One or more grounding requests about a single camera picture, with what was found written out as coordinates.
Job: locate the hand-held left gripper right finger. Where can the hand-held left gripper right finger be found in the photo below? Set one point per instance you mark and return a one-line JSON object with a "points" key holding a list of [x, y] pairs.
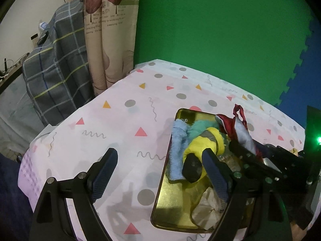
{"points": [[215, 174]]}

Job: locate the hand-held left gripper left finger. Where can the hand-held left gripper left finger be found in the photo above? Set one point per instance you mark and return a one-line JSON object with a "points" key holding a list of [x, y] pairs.
{"points": [[105, 173]]}

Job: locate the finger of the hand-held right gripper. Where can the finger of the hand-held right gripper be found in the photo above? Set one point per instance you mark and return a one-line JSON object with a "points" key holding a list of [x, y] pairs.
{"points": [[253, 159], [283, 153]]}

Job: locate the beige fuzzy sock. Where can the beige fuzzy sock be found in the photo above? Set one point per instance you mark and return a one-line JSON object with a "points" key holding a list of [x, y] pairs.
{"points": [[229, 162]]}

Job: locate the light blue sock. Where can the light blue sock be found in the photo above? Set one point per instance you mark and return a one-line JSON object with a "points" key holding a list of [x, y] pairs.
{"points": [[244, 135]]}

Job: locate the yellow sock with black toe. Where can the yellow sock with black toe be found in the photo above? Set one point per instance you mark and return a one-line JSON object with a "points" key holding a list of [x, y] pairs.
{"points": [[200, 145]]}

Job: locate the white sock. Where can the white sock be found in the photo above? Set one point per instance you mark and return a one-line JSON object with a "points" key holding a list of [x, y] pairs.
{"points": [[208, 208]]}

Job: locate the red patterned sock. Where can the red patterned sock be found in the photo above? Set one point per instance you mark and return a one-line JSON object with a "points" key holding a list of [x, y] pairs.
{"points": [[227, 126]]}

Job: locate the blue fuzzy sock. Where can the blue fuzzy sock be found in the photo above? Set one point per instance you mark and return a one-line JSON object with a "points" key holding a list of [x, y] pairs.
{"points": [[175, 155]]}

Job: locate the gold metal tray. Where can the gold metal tray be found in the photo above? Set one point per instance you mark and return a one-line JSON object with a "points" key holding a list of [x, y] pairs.
{"points": [[175, 195]]}

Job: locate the teal fuzzy sock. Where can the teal fuzzy sock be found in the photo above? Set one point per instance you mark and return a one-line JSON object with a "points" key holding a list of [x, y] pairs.
{"points": [[198, 130]]}

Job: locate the pink printed tablecloth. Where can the pink printed tablecloth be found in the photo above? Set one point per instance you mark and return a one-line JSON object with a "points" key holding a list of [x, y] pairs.
{"points": [[120, 120]]}

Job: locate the blue foam mat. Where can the blue foam mat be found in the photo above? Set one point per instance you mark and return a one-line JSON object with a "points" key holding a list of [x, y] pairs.
{"points": [[306, 80]]}

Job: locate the grey plaid blanket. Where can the grey plaid blanket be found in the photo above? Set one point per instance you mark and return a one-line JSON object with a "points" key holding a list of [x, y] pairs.
{"points": [[57, 67]]}

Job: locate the beige printed curtain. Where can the beige printed curtain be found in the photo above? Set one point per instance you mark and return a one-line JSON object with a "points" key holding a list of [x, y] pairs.
{"points": [[110, 42]]}

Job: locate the green foam mat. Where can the green foam mat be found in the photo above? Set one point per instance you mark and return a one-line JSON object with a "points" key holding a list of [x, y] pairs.
{"points": [[213, 30]]}

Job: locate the dark wooden shelf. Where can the dark wooden shelf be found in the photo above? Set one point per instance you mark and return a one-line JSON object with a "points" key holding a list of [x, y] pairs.
{"points": [[12, 67]]}

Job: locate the white bottle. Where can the white bottle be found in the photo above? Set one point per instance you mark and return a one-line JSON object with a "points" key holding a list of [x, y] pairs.
{"points": [[43, 25]]}

